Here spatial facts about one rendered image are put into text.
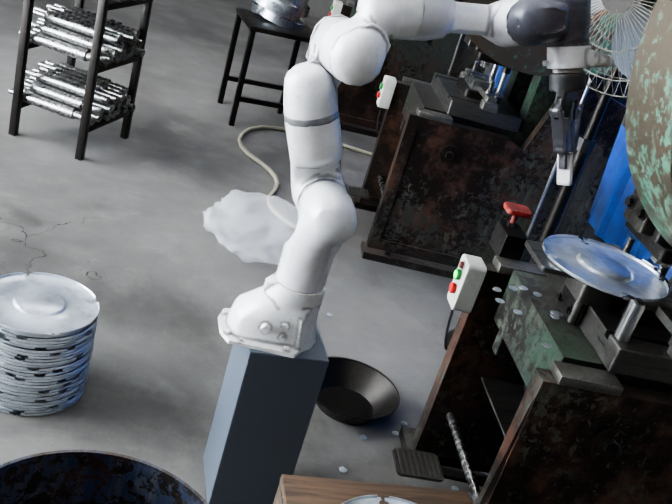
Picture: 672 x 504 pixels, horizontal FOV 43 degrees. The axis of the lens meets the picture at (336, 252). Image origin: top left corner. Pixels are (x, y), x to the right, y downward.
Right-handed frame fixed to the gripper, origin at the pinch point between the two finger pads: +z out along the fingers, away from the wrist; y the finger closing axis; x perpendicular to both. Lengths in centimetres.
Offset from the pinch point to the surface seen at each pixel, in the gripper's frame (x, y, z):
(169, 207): -188, -54, 35
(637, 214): 14.0, -6.2, 9.9
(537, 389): 5.1, 23.2, 41.3
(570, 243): -3.0, -12.1, 19.5
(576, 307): 3.3, -1.1, 31.1
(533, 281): -12.7, -13.7, 30.6
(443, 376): -36, -11, 60
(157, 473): -30, 92, 39
